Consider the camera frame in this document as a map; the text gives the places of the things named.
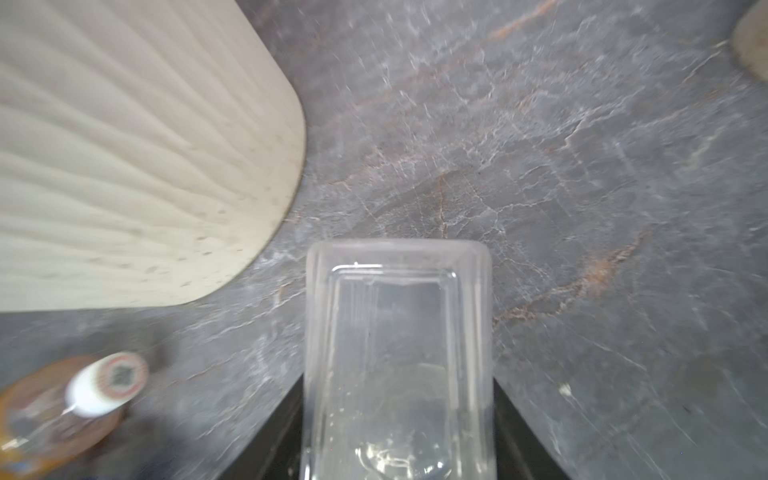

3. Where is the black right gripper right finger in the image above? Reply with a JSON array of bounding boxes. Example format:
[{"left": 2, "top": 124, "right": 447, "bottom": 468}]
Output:
[{"left": 493, "top": 379, "right": 570, "bottom": 480}]

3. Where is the cream ribbed waste bin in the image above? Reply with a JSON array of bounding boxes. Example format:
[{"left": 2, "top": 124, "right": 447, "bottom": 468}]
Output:
[{"left": 1, "top": 1, "right": 307, "bottom": 313}]

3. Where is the clear rectangular plastic bottle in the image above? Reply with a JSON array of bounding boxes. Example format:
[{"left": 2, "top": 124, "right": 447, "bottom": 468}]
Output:
[{"left": 300, "top": 239, "right": 497, "bottom": 479}]

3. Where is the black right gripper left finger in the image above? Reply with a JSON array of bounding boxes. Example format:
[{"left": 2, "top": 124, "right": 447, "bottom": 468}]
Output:
[{"left": 218, "top": 376, "right": 303, "bottom": 480}]

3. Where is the red yellow juice bottle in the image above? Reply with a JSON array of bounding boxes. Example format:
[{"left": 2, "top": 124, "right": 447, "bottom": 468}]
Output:
[{"left": 1, "top": 351, "right": 149, "bottom": 479}]

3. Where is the clear jar with beige powder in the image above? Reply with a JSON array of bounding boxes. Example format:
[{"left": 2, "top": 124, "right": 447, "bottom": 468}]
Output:
[{"left": 731, "top": 0, "right": 768, "bottom": 82}]

